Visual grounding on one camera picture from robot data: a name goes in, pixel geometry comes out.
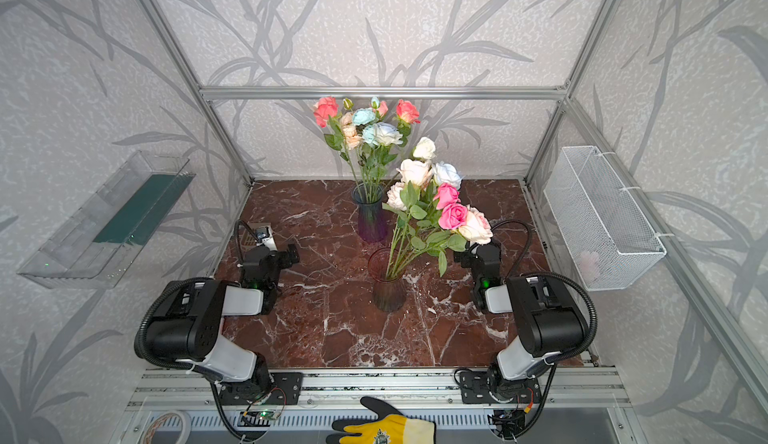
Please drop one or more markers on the small magenta rose stem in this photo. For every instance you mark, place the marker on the small magenta rose stem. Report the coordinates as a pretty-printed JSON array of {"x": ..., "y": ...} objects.
[{"x": 428, "y": 233}]

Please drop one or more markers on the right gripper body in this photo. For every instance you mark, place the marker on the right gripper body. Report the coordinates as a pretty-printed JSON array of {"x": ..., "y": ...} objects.
[{"x": 480, "y": 254}]

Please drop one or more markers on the purple glass vase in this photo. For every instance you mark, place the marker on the purple glass vase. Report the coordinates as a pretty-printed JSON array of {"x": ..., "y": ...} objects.
[{"x": 371, "y": 225}]

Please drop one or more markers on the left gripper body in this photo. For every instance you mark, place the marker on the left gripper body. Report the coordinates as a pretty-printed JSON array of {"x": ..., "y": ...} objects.
[{"x": 285, "y": 255}]

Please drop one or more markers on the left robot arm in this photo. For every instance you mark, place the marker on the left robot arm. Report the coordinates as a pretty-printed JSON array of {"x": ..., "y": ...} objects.
[{"x": 183, "y": 327}]

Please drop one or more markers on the white blue rose stem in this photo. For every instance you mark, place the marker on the white blue rose stem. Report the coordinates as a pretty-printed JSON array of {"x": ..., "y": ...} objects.
[
  {"x": 379, "y": 150},
  {"x": 445, "y": 173}
]

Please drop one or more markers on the cream white rose stem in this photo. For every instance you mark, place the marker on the cream white rose stem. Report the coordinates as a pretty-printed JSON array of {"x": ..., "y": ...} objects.
[{"x": 424, "y": 150}]

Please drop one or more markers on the coral pink rose stem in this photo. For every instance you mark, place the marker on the coral pink rose stem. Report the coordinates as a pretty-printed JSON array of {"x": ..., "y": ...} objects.
[{"x": 406, "y": 116}]

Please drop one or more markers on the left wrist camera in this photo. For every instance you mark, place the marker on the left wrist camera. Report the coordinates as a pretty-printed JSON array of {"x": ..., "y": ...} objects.
[{"x": 264, "y": 236}]

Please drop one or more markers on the pale pink flower stem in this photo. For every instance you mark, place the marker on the pale pink flower stem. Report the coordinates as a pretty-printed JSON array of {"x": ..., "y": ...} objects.
[{"x": 396, "y": 205}]

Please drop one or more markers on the cream peach rose stem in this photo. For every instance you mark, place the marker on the cream peach rose stem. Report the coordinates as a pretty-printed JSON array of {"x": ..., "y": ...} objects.
[{"x": 415, "y": 175}]

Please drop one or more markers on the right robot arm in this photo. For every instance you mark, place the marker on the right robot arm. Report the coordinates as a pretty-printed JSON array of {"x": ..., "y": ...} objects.
[{"x": 554, "y": 318}]

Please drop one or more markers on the clear plastic wall tray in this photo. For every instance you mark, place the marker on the clear plastic wall tray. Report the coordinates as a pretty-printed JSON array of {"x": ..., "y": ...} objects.
[{"x": 95, "y": 247}]

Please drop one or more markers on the yellow black work glove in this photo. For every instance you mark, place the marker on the yellow black work glove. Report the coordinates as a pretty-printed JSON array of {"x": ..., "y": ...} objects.
[{"x": 390, "y": 426}]

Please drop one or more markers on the hot pink rose stem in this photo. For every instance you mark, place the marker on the hot pink rose stem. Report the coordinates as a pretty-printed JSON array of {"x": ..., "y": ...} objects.
[{"x": 435, "y": 198}]

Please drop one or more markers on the white wire basket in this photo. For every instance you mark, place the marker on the white wire basket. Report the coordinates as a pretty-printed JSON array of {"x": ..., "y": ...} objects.
[{"x": 609, "y": 239}]

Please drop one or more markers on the red glass vase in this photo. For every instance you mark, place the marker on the red glass vase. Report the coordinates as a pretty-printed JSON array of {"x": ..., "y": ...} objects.
[{"x": 388, "y": 294}]

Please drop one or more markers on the large pale pink rose stem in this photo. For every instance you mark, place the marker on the large pale pink rose stem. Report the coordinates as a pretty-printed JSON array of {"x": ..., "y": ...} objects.
[{"x": 475, "y": 228}]

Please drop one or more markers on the red pink rose stem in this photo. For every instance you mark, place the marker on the red pink rose stem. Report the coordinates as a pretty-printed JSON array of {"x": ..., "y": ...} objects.
[{"x": 327, "y": 113}]

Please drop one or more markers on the light blue flower stem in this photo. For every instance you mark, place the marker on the light blue flower stem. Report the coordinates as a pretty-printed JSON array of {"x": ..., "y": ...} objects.
[{"x": 363, "y": 117}]

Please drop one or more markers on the peach flower stem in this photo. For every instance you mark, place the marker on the peach flower stem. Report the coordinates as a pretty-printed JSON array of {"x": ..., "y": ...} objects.
[{"x": 352, "y": 140}]

